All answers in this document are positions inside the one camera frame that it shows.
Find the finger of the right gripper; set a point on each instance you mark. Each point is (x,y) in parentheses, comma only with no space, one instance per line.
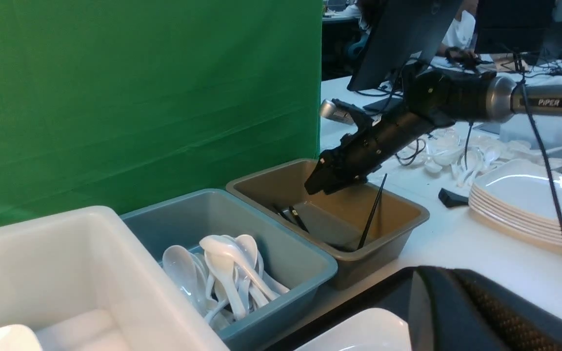
(329,178)

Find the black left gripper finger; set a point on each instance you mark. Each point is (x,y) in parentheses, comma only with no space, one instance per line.
(461,310)

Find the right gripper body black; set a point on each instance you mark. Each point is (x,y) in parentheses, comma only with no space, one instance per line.
(367,149)

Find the large white square plate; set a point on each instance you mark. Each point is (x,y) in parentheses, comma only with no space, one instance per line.
(373,329)

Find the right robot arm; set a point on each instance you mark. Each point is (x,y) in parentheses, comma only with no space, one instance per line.
(450,98)

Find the black chopstick leaning in bin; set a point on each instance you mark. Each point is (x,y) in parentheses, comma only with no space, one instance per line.
(371,215)

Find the black chopsticks in bin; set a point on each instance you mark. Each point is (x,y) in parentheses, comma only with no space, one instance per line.
(291,215)

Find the black serving tray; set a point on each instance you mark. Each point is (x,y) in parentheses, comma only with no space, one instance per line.
(392,294)

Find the brown plastic bin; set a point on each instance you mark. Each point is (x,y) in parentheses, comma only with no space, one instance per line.
(336,221)

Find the teal plastic bin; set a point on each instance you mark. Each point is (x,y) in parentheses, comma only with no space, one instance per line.
(289,258)

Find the stack of plates on table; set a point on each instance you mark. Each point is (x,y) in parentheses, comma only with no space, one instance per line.
(517,195)

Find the black monitor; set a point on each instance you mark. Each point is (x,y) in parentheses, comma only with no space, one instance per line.
(399,32)

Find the pile of white spoons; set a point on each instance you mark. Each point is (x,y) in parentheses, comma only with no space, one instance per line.
(221,290)

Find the green backdrop cloth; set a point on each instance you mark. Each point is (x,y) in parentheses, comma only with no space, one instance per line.
(126,103)

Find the large white plastic tub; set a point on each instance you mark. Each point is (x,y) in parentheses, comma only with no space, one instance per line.
(81,281)

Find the stack of white square plates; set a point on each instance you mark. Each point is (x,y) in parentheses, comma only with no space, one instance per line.
(18,337)

